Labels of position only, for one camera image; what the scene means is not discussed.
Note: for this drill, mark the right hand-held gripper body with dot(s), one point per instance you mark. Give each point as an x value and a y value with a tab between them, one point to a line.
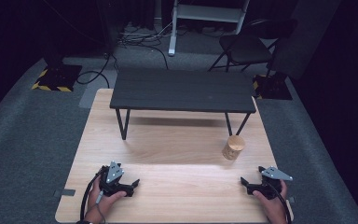
272	182

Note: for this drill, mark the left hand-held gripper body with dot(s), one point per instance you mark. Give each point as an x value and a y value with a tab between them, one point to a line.
113	175

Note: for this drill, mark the wooden cylinder jar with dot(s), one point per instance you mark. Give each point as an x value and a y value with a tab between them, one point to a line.
233	147

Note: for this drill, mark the person's right hand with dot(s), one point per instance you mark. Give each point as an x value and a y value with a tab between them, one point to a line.
272	207

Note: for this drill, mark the person's left hand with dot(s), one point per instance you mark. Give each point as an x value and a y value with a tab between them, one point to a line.
102	202

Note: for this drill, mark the grey tape strip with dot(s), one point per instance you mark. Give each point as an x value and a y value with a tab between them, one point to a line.
291	199
64	193

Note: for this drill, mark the black wristwatch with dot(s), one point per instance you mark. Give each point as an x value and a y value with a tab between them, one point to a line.
84	222

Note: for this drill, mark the black yellow striped stand base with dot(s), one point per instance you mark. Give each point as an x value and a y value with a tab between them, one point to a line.
273	87
57	77

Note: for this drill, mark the black low shelf table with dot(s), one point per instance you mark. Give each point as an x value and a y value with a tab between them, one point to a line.
182	90

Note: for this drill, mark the black folding chair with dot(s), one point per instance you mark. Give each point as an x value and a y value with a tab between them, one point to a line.
248	43

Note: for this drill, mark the white metal stand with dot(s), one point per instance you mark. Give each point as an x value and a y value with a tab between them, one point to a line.
205	18

